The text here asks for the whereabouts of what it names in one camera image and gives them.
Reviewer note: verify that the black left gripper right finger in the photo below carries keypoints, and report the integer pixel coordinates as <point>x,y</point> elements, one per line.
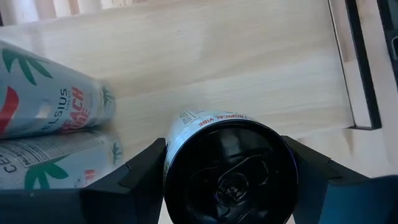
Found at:
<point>342,199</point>

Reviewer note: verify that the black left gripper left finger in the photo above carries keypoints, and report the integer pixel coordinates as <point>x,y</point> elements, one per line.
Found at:
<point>77,208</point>

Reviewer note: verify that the white Celsius can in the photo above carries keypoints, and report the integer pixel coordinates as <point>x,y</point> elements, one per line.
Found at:
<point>46,99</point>
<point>230,174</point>
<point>62,155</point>

